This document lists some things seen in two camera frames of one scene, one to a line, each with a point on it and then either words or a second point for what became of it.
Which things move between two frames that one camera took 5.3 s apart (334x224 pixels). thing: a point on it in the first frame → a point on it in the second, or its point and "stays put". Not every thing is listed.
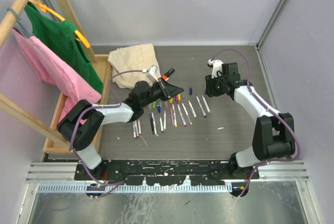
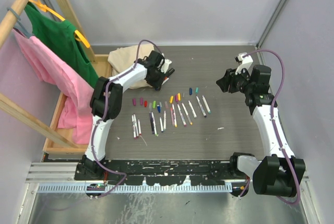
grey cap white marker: x=192 y=109 stays put
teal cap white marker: x=206 y=105 stays put
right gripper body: x=216 y=85 → x=239 y=82
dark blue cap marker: x=201 y=106 stays put
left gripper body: x=158 y=91 → x=156 y=81
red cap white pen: x=139 y=125 stays put
